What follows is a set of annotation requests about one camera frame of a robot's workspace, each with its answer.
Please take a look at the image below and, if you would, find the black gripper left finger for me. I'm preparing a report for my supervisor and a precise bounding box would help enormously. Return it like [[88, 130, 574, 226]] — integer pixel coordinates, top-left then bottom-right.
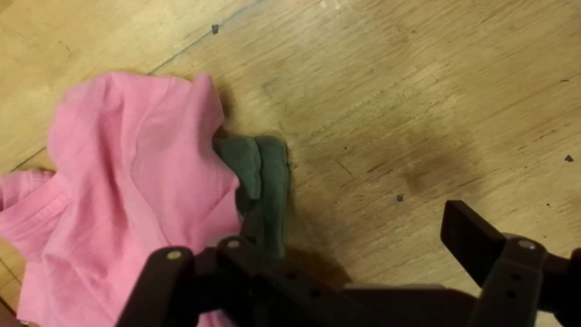
[[117, 235, 293, 327]]

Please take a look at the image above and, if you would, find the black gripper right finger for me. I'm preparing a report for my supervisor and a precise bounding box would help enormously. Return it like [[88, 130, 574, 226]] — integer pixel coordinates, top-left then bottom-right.
[[440, 201, 581, 327]]

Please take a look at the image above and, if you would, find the pink shirt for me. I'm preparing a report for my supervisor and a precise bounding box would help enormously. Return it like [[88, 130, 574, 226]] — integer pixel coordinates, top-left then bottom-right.
[[0, 73, 240, 327]]

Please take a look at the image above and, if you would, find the green cloth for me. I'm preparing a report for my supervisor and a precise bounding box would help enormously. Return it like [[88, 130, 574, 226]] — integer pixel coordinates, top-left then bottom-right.
[[215, 137, 291, 259]]

